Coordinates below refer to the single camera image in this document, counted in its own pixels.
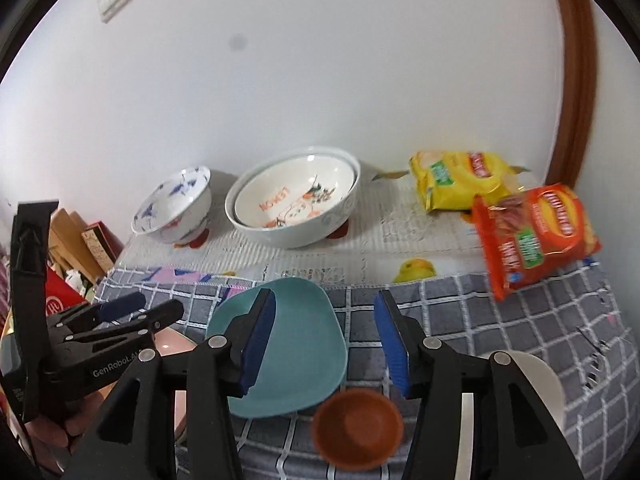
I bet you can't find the pink plate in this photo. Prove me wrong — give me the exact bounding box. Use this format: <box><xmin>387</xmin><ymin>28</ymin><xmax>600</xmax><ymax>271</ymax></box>
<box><xmin>152</xmin><ymin>327</ymin><xmax>198</xmax><ymax>436</ymax></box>

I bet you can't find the red box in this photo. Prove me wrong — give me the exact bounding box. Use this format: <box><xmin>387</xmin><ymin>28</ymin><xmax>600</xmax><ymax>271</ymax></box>
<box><xmin>44</xmin><ymin>266</ymin><xmax>92</xmax><ymax>317</ymax></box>

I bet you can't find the plain white bowl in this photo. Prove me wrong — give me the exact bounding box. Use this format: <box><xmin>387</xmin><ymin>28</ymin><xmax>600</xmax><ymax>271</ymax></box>
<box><xmin>460</xmin><ymin>350</ymin><xmax>566</xmax><ymax>480</ymax></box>

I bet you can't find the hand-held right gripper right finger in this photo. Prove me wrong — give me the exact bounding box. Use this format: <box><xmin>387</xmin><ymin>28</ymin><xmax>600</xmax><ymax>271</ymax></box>
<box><xmin>374</xmin><ymin>289</ymin><xmax>586</xmax><ymax>480</ymax></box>

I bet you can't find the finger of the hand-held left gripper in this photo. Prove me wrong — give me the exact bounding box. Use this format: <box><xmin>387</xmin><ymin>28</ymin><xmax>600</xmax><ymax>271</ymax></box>
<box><xmin>65</xmin><ymin>299</ymin><xmax>185</xmax><ymax>348</ymax></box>
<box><xmin>47</xmin><ymin>291</ymin><xmax>147</xmax><ymax>333</ymax></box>

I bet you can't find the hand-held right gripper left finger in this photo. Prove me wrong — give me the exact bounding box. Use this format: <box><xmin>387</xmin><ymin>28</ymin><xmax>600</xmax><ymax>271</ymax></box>
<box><xmin>62</xmin><ymin>287</ymin><xmax>277</xmax><ymax>480</ymax></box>

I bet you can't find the person's left hand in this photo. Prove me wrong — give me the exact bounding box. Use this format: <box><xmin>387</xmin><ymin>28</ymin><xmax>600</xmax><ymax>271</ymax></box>
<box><xmin>22</xmin><ymin>387</ymin><xmax>108</xmax><ymax>478</ymax></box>

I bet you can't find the grey checked cloth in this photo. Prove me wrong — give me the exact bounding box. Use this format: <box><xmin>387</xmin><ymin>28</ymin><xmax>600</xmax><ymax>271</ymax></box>
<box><xmin>95</xmin><ymin>260</ymin><xmax>640</xmax><ymax>480</ymax></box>

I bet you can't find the brown wooden door frame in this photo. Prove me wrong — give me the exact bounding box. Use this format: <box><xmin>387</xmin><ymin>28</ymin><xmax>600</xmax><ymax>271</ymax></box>
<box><xmin>547</xmin><ymin>0</ymin><xmax>598</xmax><ymax>191</ymax></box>

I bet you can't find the red chip bag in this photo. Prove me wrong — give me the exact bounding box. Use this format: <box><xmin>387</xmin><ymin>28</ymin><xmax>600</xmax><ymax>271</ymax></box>
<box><xmin>472</xmin><ymin>184</ymin><xmax>602</xmax><ymax>302</ymax></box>

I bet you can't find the white bowl with orange print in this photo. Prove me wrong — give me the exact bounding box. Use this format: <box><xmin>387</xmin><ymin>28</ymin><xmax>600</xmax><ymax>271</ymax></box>
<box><xmin>234</xmin><ymin>155</ymin><xmax>357</xmax><ymax>229</ymax></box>

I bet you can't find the blue floral patterned bowl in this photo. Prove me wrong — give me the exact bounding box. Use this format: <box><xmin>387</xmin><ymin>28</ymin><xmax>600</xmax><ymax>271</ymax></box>
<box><xmin>131</xmin><ymin>166</ymin><xmax>212</xmax><ymax>246</ymax></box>

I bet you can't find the teal plate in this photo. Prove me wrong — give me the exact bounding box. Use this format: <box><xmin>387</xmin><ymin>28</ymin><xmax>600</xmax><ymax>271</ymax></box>
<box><xmin>205</xmin><ymin>276</ymin><xmax>349</xmax><ymax>418</ymax></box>

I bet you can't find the fruit printed tablecloth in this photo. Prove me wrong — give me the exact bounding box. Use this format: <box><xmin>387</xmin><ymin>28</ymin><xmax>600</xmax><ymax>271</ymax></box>
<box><xmin>107</xmin><ymin>160</ymin><xmax>501</xmax><ymax>286</ymax></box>

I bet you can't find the brown cardboard box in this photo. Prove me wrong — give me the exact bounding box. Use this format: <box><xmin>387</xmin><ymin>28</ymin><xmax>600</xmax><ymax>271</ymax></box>
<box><xmin>47</xmin><ymin>208</ymin><xmax>93</xmax><ymax>283</ymax></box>

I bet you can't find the patterned gift box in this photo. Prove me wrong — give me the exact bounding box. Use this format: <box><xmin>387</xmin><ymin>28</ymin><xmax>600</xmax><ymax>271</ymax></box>
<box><xmin>81</xmin><ymin>220</ymin><xmax>126</xmax><ymax>277</ymax></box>

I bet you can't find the small brown bowl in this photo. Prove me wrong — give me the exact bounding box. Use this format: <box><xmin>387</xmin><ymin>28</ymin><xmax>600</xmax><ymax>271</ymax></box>
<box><xmin>311</xmin><ymin>389</ymin><xmax>405</xmax><ymax>472</ymax></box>

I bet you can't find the large grey swirl bowl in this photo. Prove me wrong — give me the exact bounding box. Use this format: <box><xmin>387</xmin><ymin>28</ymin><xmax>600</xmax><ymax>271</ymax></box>
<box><xmin>225</xmin><ymin>146</ymin><xmax>361</xmax><ymax>249</ymax></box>

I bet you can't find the yellow chip bag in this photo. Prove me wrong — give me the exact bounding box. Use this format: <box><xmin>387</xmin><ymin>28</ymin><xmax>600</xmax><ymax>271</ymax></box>
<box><xmin>409</xmin><ymin>150</ymin><xmax>533</xmax><ymax>213</ymax></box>

